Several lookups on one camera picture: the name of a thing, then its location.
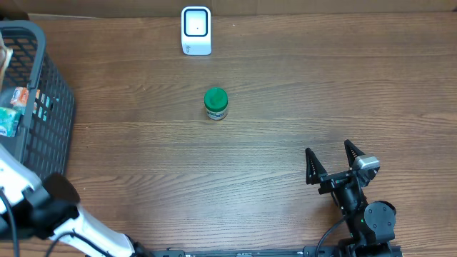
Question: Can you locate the teal tissue pack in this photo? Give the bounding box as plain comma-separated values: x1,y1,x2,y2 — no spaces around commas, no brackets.
0,107,21,137

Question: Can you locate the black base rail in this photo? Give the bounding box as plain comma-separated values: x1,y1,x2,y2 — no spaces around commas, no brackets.
149,245,404,257

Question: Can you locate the orange tissue pack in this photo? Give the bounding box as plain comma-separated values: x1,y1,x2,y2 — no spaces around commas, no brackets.
10,87,29,107

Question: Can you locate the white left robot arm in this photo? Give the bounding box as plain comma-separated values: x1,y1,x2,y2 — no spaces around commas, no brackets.
1,146,152,257

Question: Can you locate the grey plastic basket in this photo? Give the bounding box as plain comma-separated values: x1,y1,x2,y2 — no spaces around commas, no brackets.
1,20,76,179

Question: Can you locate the white barcode scanner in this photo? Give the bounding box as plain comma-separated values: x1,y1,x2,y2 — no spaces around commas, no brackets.
181,6,212,56

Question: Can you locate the green lidded jar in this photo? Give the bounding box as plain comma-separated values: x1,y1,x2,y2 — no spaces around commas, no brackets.
204,87,229,121

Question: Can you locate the brown white snack bag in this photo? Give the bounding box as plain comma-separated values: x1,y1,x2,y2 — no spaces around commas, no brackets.
0,46,13,86

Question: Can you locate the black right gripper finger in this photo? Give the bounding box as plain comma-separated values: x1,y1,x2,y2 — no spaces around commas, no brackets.
305,148,327,185
344,139,365,168

